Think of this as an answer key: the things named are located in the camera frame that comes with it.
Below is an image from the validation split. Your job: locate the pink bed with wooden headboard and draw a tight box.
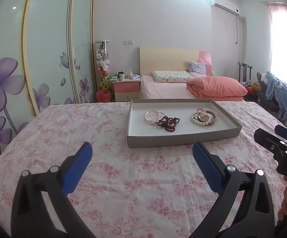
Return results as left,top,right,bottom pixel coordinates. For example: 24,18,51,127
139,46,248,102

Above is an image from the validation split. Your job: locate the air conditioner pipe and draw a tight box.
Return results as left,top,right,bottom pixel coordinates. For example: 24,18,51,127
235,16,247,45

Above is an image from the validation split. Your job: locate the white air conditioner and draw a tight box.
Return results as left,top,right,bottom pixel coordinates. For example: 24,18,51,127
209,0,240,17

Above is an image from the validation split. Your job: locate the red waste basket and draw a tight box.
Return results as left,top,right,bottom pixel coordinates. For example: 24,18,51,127
95,89,112,103

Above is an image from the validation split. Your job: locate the white pearl necklace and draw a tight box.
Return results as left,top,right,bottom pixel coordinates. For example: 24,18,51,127
190,111,217,127

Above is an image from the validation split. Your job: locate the pink pearl bracelet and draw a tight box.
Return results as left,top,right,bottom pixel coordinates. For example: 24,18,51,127
145,109,166,125

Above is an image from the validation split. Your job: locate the wide silver bangle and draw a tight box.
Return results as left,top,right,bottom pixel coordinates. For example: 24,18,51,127
197,109,216,126

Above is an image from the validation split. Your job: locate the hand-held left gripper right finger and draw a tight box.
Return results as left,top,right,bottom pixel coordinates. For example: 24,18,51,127
185,141,275,238

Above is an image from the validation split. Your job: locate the blue plush garment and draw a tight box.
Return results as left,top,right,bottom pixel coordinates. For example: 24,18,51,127
265,71,287,125

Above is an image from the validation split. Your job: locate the person's right hand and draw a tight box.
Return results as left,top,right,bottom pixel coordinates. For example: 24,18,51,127
278,175,287,223

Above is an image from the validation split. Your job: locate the sliding wardrobe with purple flowers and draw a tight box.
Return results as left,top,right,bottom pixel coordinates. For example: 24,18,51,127
0,0,96,160

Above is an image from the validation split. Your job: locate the clear tube of plush toys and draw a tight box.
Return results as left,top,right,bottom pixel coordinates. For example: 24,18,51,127
94,40,112,91

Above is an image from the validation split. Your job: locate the pink floral bedsheet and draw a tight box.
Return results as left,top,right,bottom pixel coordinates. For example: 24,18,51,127
0,101,287,238

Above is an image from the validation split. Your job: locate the pink bead bracelet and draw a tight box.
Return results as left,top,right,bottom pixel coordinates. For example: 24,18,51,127
196,107,219,122

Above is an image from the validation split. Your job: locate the folded orange duvet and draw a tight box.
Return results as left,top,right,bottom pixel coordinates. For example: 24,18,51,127
186,76,248,102

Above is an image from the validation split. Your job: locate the dark red bead bracelet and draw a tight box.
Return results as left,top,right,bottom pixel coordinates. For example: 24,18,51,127
158,115,180,132

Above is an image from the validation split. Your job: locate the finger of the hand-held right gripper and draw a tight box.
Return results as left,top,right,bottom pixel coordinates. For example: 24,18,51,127
274,124,287,144
253,128,287,159

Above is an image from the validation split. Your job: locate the pink and cream nightstand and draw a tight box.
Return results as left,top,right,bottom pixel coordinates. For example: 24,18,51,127
111,76,141,102

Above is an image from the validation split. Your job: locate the dark wooden chair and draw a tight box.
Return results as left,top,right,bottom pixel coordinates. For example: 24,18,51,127
238,62,252,84

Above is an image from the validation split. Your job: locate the floral print pillow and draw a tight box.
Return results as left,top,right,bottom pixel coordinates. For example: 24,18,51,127
152,70,195,83

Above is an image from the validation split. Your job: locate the purple pillow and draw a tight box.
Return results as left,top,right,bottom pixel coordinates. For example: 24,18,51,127
187,60,208,77

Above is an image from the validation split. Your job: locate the thin silver bangle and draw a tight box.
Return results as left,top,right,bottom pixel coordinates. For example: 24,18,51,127
144,110,167,126

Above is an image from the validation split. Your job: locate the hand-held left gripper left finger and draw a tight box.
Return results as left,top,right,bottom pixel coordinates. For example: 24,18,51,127
11,142,93,238

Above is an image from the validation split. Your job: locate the black office chair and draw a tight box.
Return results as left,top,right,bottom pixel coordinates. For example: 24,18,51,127
256,72,281,111

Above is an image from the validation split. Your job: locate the grey cardboard tray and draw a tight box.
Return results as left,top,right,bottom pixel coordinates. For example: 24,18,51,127
127,99,243,149

